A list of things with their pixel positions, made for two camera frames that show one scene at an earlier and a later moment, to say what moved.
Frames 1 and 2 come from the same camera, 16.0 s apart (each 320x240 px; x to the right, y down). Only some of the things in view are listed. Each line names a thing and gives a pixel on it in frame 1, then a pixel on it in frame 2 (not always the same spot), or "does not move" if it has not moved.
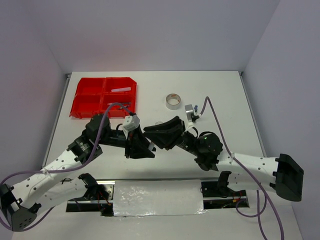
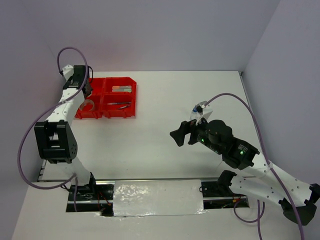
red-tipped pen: [118, 103] does not move
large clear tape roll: [173, 101] to [82, 106]
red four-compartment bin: [94, 95] does not move
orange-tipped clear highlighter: [151, 146] to [117, 87]
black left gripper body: [115, 137] to [90, 87]
